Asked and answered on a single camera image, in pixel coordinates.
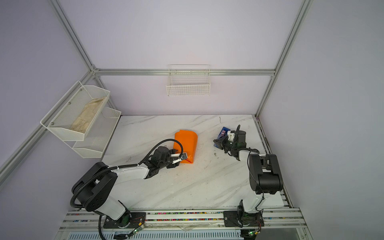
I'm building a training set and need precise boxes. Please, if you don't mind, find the blue tape dispenser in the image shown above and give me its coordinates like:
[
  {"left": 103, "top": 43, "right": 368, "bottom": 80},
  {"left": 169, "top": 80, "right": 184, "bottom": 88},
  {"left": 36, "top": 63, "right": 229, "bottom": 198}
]
[{"left": 213, "top": 127, "right": 231, "bottom": 149}]

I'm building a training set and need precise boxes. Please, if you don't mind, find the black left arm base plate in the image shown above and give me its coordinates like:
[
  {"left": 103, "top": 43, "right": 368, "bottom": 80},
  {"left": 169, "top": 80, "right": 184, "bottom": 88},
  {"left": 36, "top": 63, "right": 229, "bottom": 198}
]
[{"left": 103, "top": 212, "right": 147, "bottom": 229}]

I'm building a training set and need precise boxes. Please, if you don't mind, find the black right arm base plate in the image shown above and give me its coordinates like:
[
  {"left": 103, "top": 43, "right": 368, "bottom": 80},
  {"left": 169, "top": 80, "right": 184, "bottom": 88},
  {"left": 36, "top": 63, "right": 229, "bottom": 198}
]
[{"left": 223, "top": 211, "right": 265, "bottom": 228}]

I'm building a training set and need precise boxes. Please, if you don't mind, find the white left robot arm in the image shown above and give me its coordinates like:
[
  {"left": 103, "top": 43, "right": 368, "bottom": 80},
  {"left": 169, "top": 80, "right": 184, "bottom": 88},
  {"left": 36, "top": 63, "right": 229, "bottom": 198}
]
[{"left": 70, "top": 152, "right": 188, "bottom": 224}]

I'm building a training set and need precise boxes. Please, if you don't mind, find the white mesh upper shelf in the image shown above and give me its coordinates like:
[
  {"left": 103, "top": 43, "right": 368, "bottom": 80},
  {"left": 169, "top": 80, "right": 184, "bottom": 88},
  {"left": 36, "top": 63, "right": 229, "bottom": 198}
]
[{"left": 40, "top": 81, "right": 110, "bottom": 142}]

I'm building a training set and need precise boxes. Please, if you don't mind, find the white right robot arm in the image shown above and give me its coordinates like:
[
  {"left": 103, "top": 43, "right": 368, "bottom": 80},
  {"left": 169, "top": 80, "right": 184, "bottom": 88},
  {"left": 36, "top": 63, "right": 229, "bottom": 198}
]
[{"left": 214, "top": 136, "right": 285, "bottom": 214}]

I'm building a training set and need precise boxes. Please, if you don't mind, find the white mesh lower shelf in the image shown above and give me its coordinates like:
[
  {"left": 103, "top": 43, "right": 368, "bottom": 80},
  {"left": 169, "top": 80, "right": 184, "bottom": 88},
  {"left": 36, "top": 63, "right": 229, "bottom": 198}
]
[{"left": 72, "top": 107, "right": 121, "bottom": 159}]

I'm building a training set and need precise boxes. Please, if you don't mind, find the beige cloth in shelf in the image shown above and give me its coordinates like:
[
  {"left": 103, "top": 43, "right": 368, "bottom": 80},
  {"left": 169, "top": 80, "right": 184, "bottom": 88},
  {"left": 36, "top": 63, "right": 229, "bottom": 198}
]
[{"left": 70, "top": 97, "right": 105, "bottom": 134}]

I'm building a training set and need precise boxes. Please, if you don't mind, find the white wire wall basket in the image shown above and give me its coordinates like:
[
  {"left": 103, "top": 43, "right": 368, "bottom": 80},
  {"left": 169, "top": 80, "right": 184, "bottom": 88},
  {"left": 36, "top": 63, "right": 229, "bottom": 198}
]
[{"left": 166, "top": 65, "right": 211, "bottom": 97}]

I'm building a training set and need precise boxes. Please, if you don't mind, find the white mesh shelf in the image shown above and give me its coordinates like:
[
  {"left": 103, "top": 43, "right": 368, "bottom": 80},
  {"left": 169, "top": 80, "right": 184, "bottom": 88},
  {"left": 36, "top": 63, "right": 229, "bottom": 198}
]
[
  {"left": 72, "top": 107, "right": 121, "bottom": 159},
  {"left": 40, "top": 81, "right": 110, "bottom": 142}
]

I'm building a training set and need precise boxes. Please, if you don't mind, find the black corrugated cable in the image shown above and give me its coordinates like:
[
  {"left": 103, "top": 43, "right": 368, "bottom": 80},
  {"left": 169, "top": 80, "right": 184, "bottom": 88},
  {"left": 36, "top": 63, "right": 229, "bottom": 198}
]
[{"left": 69, "top": 138, "right": 184, "bottom": 240}]

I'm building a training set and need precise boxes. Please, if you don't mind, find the orange wrapping paper sheet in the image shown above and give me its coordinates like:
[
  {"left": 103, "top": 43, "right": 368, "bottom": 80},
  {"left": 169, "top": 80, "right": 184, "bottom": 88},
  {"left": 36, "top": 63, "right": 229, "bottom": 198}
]
[{"left": 174, "top": 130, "right": 198, "bottom": 164}]

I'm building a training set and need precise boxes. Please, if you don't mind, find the aluminium front rail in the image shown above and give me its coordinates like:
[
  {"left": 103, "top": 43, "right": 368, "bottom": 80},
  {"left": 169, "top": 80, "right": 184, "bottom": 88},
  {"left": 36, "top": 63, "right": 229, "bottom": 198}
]
[{"left": 59, "top": 208, "right": 308, "bottom": 232}]

